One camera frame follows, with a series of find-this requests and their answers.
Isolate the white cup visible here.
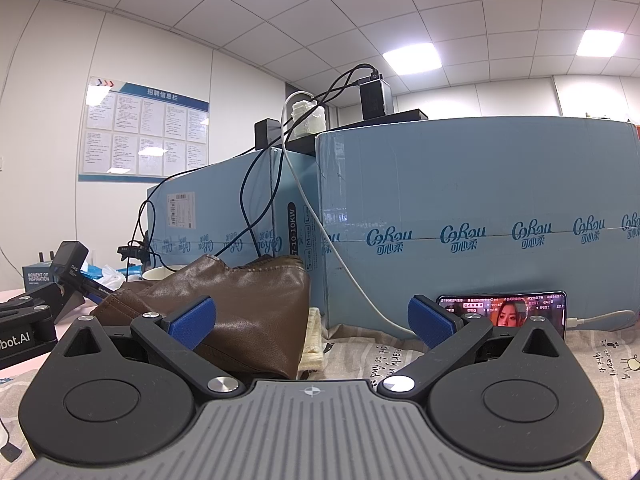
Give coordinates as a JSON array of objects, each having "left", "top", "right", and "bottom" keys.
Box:
[{"left": 142, "top": 265, "right": 189, "bottom": 284}]

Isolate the black cable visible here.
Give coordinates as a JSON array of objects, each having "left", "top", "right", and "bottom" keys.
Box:
[
  {"left": 217, "top": 63, "right": 382, "bottom": 263},
  {"left": 131, "top": 145, "right": 266, "bottom": 272}
]

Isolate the light blue box white label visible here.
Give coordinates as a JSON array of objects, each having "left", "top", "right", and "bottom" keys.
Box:
[{"left": 146, "top": 147, "right": 326, "bottom": 286}]

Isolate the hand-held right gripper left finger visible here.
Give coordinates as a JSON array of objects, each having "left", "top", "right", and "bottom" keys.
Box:
[{"left": 59, "top": 295, "right": 247, "bottom": 403}]

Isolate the white charger cable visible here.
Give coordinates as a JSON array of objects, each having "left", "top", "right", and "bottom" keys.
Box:
[{"left": 281, "top": 91, "right": 417, "bottom": 336}]

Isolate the white phone cable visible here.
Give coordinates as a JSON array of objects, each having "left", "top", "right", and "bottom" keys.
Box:
[{"left": 565, "top": 309, "right": 640, "bottom": 332}]

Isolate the printed grey bedsheet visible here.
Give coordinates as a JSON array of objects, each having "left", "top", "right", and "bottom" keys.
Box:
[{"left": 0, "top": 310, "right": 640, "bottom": 480}]

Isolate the large light blue cardboard box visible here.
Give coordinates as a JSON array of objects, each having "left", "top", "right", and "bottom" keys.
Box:
[{"left": 315, "top": 116, "right": 640, "bottom": 335}]

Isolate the white plastic bag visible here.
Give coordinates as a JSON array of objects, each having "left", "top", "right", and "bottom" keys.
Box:
[{"left": 82, "top": 262, "right": 141, "bottom": 292}]

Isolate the large black power adapter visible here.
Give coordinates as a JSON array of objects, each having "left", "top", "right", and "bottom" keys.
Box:
[{"left": 359, "top": 74, "right": 392, "bottom": 122}]

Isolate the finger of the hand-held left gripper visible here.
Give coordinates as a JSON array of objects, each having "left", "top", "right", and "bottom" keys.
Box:
[
  {"left": 0, "top": 294, "right": 53, "bottom": 322},
  {"left": 80, "top": 279, "right": 121, "bottom": 308}
]

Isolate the dark blue small box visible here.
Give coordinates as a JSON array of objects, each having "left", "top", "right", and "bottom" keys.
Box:
[{"left": 22, "top": 261, "right": 66, "bottom": 291}]

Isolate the black smartphone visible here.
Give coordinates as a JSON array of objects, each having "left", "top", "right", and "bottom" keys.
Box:
[{"left": 436, "top": 290, "right": 569, "bottom": 343}]

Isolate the white plug adapter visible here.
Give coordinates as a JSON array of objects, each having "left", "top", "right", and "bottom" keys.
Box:
[{"left": 291, "top": 101, "right": 327, "bottom": 139}]

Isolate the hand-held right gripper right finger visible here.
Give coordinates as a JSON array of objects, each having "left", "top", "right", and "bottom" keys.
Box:
[{"left": 377, "top": 294, "right": 567, "bottom": 403}]

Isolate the ceiling light panel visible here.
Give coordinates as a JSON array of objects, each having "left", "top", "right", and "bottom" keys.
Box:
[
  {"left": 382, "top": 42, "right": 444, "bottom": 74},
  {"left": 577, "top": 30, "right": 625, "bottom": 59}
]

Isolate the cream knitted cloth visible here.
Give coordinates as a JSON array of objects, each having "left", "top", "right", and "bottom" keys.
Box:
[{"left": 297, "top": 307, "right": 327, "bottom": 380}]

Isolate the blue framed notice board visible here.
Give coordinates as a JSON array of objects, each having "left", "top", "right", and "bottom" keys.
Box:
[{"left": 77, "top": 76, "right": 210, "bottom": 183}]

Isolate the small black adapter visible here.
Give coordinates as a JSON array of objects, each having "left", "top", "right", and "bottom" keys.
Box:
[{"left": 255, "top": 119, "right": 282, "bottom": 150}]

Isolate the black power strip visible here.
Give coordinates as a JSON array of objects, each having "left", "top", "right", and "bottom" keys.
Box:
[{"left": 287, "top": 109, "right": 430, "bottom": 156}]

